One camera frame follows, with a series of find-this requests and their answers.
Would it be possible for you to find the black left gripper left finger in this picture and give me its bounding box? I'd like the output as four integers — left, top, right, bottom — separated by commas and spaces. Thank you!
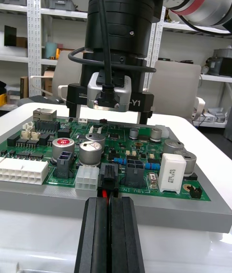
73, 197, 112, 273

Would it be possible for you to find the pale grey chair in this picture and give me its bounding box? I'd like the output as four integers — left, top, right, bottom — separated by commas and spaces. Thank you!
145, 60, 206, 121
30, 49, 85, 105

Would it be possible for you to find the white metal storage shelf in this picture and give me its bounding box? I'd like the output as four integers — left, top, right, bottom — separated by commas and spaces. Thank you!
149, 6, 232, 129
0, 0, 89, 112

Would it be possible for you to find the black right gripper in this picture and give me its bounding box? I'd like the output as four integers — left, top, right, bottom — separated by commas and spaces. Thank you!
66, 51, 155, 125

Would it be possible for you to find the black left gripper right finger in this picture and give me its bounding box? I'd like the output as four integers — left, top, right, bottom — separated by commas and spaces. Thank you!
110, 197, 145, 273

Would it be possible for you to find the green circuit board grey frame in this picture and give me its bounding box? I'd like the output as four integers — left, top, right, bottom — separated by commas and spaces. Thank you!
0, 107, 232, 234

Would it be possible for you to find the red black green cable bundle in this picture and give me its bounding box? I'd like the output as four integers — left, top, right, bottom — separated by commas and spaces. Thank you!
97, 163, 120, 206

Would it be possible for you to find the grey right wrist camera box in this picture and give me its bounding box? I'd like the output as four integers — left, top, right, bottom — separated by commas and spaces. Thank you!
87, 71, 132, 113

